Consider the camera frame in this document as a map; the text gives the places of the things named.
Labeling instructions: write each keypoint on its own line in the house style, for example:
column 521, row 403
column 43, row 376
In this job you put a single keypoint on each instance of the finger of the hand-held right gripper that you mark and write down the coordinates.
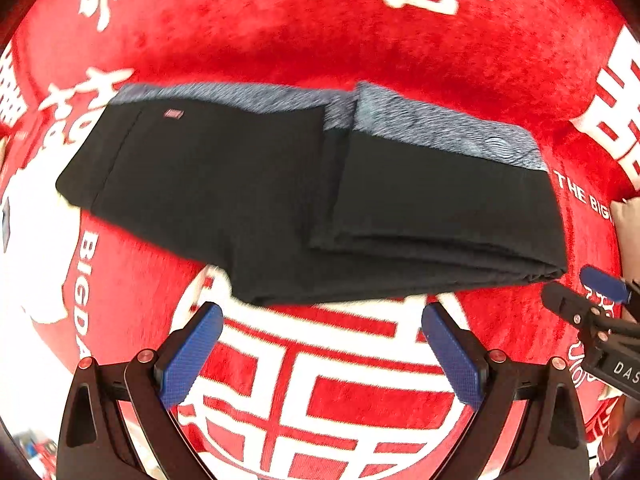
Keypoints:
column 605, row 282
column 567, row 301

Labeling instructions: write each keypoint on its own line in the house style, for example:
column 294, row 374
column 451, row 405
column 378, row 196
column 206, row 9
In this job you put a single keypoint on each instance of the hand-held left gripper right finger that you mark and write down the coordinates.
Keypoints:
column 454, row 355

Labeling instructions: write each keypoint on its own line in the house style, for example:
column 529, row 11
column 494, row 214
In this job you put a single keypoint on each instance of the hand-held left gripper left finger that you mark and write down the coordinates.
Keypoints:
column 192, row 355

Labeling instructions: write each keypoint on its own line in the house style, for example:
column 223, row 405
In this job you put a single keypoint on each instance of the black pants with blue stripes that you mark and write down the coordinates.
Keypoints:
column 280, row 210

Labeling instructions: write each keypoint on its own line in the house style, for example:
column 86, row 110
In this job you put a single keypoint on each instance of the white pillow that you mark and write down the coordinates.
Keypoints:
column 627, row 220

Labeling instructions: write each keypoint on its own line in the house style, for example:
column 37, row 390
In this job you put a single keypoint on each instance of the red printed blanket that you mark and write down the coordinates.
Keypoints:
column 320, row 45

